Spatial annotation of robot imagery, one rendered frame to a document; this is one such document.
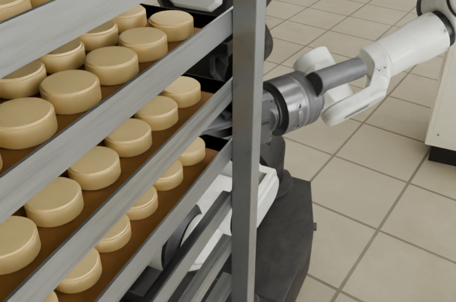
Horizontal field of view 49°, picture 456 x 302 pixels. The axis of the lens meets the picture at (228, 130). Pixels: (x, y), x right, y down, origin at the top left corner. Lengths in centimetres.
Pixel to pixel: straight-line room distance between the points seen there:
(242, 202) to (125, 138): 25
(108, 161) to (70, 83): 9
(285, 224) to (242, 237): 70
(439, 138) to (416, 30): 119
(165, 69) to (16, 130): 15
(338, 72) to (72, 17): 50
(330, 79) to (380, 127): 151
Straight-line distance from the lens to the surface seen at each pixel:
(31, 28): 34
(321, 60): 83
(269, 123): 75
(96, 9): 38
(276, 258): 137
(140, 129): 54
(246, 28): 59
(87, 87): 44
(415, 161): 211
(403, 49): 86
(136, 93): 44
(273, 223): 147
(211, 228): 69
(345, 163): 202
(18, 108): 43
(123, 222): 56
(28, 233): 44
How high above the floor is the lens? 117
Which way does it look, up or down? 33 degrees down
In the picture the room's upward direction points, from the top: straight up
